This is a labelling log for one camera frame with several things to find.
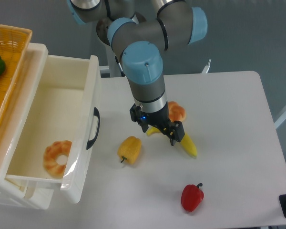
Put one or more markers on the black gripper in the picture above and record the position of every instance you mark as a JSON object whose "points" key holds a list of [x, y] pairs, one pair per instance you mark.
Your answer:
{"points": [[160, 120]]}

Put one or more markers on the white drawer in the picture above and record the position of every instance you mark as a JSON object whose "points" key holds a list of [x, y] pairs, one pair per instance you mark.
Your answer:
{"points": [[65, 107]]}

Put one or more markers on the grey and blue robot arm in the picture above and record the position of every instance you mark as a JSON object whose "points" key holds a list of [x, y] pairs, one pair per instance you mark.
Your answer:
{"points": [[137, 46]]}

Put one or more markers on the white plastic drawer cabinet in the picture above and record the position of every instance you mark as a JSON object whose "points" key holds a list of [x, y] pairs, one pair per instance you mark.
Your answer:
{"points": [[11, 192]]}

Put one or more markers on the knotted bread roll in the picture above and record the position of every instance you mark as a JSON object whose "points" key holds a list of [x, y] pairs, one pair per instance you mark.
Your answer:
{"points": [[176, 112]]}

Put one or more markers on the yellow bell pepper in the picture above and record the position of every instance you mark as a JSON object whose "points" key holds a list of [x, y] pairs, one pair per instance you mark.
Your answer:
{"points": [[129, 150]]}

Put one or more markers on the yellow banana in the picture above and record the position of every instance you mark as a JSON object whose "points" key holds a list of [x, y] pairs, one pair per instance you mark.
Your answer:
{"points": [[186, 143]]}

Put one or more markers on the red bell pepper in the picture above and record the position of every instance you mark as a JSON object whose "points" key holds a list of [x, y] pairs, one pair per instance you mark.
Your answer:
{"points": [[191, 197]]}

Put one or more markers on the orange woven basket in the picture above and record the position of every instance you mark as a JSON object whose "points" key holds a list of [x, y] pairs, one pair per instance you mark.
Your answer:
{"points": [[14, 42]]}

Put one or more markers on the ring-shaped bread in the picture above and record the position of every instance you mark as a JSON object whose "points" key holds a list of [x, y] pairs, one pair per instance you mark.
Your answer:
{"points": [[51, 155]]}

